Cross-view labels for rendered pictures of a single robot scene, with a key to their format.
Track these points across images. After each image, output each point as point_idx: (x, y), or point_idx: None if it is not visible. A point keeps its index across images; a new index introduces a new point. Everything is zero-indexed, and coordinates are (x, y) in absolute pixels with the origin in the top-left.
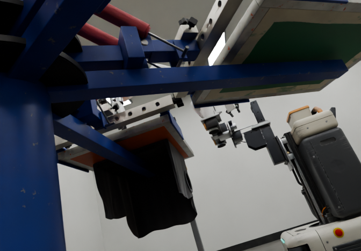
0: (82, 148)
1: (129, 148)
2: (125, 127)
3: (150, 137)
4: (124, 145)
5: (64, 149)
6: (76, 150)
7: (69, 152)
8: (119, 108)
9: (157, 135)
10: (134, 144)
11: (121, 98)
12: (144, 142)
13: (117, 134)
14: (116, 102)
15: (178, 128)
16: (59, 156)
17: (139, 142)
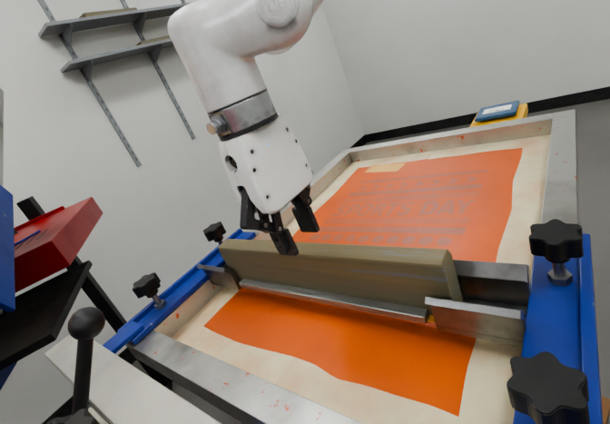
0: (172, 377)
1: (334, 312)
2: (309, 219)
3: (419, 367)
4: (309, 351)
5: (132, 341)
6: (159, 369)
7: (146, 360)
8: (254, 186)
9: (457, 380)
10: (350, 333)
11: (255, 103)
12: (389, 331)
13: (255, 422)
14: (231, 148)
15: (596, 333)
16: (132, 353)
17: (370, 347)
